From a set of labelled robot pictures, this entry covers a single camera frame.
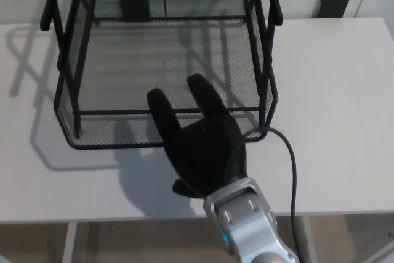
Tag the black wall bracket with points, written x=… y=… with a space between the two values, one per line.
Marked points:
x=334 y=5
x=135 y=10

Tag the black wall bracket right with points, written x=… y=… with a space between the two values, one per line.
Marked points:
x=334 y=5

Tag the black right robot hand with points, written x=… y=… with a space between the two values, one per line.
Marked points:
x=203 y=152

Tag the black metal file rack frame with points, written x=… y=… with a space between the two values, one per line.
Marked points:
x=117 y=111

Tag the black wall bracket left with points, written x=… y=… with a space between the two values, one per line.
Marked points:
x=135 y=10

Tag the white metal desk leg frame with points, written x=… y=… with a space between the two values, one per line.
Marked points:
x=310 y=238
x=70 y=241

